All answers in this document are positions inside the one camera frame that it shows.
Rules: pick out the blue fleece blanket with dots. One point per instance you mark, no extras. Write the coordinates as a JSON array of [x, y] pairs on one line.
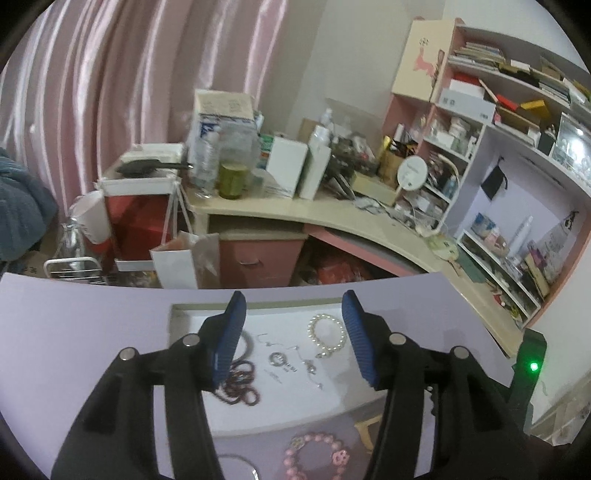
[[27, 209]]

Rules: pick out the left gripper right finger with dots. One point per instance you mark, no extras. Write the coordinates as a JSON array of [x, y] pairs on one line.
[[369, 335]]

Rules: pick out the pink white bookshelf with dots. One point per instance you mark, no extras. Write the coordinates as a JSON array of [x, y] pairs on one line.
[[461, 98]]

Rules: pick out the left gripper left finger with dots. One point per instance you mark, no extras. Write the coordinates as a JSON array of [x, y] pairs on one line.
[[219, 336]]

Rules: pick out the green patterned paddle fan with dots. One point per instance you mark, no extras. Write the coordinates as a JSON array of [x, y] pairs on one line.
[[443, 247]]

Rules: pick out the black hair brush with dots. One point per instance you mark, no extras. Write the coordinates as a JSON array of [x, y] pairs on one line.
[[144, 167]]

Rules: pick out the black velvet pouch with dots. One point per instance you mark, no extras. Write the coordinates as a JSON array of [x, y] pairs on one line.
[[495, 181]]

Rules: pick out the white paper shopping bag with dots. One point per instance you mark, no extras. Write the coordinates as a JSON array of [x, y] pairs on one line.
[[185, 259]]

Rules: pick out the clear plastic bottle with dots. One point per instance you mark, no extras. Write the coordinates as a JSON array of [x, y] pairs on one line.
[[206, 163]]

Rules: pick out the white paper cup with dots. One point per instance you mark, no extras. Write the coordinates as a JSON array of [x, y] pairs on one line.
[[90, 213]]

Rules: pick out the red white storage cart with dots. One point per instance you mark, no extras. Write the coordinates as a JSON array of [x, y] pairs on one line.
[[142, 209]]

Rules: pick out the pink satin curtain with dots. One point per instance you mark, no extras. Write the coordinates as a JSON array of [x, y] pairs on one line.
[[89, 79]]

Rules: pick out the green glass jar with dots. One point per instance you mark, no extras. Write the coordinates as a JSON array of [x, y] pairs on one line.
[[231, 180]]

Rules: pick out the white box on desk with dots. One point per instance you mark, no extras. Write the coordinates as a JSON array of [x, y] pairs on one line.
[[285, 164]]

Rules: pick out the thin silver bangle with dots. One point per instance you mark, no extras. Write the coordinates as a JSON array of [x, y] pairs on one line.
[[236, 467]]

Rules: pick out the white jewelry tray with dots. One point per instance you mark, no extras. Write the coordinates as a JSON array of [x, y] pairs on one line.
[[304, 370]]

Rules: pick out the cream corner desk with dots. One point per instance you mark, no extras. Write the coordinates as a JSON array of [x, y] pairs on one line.
[[377, 239]]

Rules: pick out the white round hand fan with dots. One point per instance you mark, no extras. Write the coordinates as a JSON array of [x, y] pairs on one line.
[[412, 175]]

